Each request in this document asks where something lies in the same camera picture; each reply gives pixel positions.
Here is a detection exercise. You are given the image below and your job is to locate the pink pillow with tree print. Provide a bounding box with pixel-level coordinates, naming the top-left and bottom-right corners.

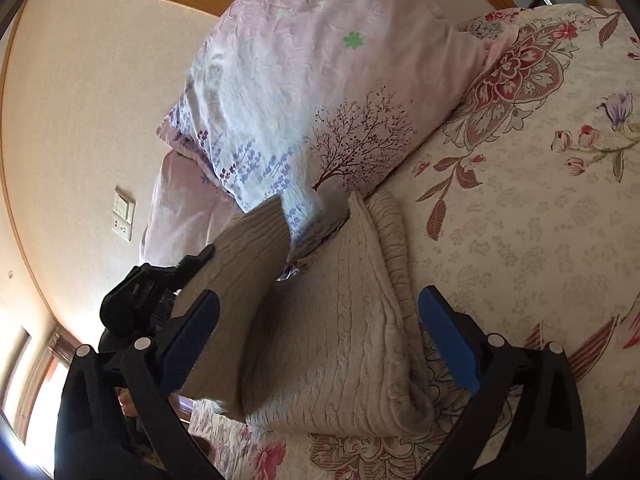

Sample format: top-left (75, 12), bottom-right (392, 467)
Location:
top-left (155, 0), bottom-right (516, 246)

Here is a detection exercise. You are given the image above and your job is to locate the beige cable-knit sweater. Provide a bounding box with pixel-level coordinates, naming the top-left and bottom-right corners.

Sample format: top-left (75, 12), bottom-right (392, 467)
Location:
top-left (177, 190), bottom-right (437, 437)

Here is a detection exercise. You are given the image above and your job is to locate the floral bed sheet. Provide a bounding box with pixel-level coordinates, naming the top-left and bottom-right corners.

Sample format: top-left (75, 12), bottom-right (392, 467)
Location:
top-left (185, 4), bottom-right (640, 480)

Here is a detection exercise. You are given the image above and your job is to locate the white wall switch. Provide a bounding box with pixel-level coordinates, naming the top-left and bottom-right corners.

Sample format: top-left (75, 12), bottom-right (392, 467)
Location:
top-left (112, 186), bottom-right (137, 242)

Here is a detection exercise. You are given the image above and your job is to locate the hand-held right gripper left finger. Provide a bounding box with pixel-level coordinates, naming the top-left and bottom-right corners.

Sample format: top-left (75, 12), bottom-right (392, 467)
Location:
top-left (52, 290), bottom-right (228, 480)

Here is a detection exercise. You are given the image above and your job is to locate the pink floral pillow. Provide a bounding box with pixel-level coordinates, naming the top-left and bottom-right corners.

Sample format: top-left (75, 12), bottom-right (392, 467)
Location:
top-left (140, 150), bottom-right (251, 273)

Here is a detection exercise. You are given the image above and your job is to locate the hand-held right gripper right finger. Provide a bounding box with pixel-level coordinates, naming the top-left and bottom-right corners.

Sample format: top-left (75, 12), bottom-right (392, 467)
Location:
top-left (417, 285), bottom-right (587, 480)

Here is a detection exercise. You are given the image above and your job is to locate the window with curtain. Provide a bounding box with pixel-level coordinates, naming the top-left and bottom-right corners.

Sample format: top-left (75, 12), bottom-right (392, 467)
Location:
top-left (0, 322), bottom-right (78, 463)

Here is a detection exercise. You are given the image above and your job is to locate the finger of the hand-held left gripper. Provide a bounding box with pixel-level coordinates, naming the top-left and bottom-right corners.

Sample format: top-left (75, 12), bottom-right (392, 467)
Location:
top-left (170, 244), bottom-right (217, 295)

